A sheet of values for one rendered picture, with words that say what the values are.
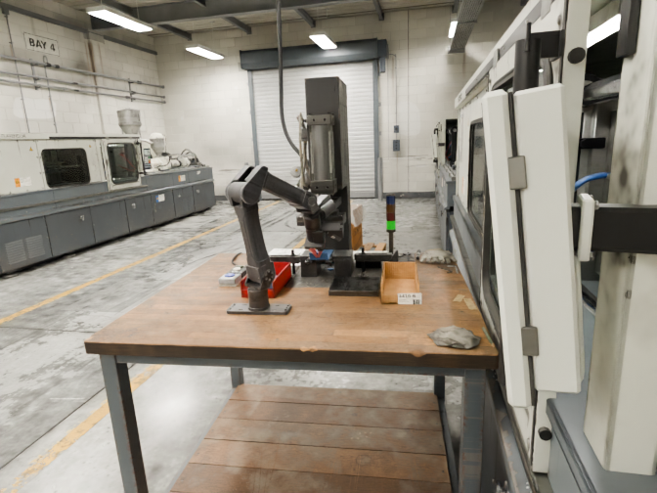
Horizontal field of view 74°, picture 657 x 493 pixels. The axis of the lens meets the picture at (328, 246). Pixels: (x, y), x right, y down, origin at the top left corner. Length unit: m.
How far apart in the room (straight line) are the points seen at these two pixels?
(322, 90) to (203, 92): 10.58
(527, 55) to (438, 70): 10.24
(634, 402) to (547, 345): 0.16
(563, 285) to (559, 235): 0.06
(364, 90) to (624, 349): 10.43
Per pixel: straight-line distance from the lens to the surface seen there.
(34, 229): 6.65
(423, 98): 10.85
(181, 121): 12.54
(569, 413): 0.84
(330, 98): 1.72
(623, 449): 0.73
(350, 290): 1.49
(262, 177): 1.30
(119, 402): 1.49
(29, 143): 6.74
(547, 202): 0.54
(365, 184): 10.92
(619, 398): 0.69
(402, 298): 1.41
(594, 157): 1.47
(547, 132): 0.53
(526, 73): 0.68
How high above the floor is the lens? 1.41
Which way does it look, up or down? 13 degrees down
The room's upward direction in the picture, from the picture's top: 3 degrees counter-clockwise
